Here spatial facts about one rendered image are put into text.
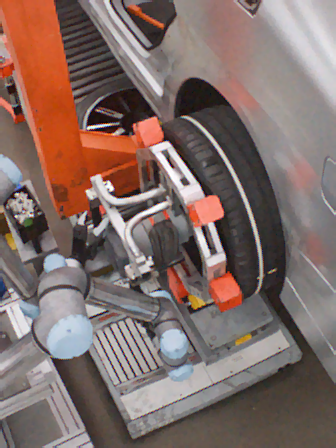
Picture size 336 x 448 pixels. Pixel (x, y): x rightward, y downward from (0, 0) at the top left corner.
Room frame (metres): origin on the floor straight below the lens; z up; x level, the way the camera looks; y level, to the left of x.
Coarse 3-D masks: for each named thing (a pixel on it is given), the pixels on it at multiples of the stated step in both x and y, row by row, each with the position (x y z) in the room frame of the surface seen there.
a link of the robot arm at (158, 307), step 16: (48, 272) 0.86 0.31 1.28; (64, 272) 0.85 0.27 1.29; (80, 272) 0.87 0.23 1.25; (80, 288) 0.82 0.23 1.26; (96, 288) 0.86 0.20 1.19; (112, 288) 0.88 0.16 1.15; (128, 288) 0.91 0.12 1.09; (96, 304) 0.83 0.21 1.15; (112, 304) 0.84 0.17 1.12; (128, 304) 0.86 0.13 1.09; (144, 304) 0.88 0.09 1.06; (160, 304) 0.90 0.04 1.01; (160, 320) 0.86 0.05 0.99; (176, 320) 0.86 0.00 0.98
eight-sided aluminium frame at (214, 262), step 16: (160, 144) 1.41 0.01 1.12; (144, 160) 1.51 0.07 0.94; (160, 160) 1.34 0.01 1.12; (176, 160) 1.33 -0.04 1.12; (144, 176) 1.51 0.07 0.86; (176, 176) 1.27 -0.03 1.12; (192, 176) 1.26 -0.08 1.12; (144, 192) 1.51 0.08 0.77; (176, 192) 1.23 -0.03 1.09; (192, 192) 1.20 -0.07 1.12; (192, 224) 1.14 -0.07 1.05; (208, 224) 1.14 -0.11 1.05; (208, 256) 1.06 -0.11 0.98; (224, 256) 1.07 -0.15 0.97; (192, 272) 1.25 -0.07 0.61; (208, 272) 1.04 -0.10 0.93; (224, 272) 1.06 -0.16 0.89; (192, 288) 1.15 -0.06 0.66
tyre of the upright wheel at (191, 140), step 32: (192, 128) 1.43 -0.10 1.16; (224, 128) 1.41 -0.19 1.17; (192, 160) 1.31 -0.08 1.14; (256, 160) 1.28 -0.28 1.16; (224, 192) 1.18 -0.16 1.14; (256, 192) 1.19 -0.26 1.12; (224, 224) 1.13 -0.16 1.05; (256, 224) 1.11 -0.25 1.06; (192, 256) 1.34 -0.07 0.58; (256, 256) 1.06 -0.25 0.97; (256, 288) 1.04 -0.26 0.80
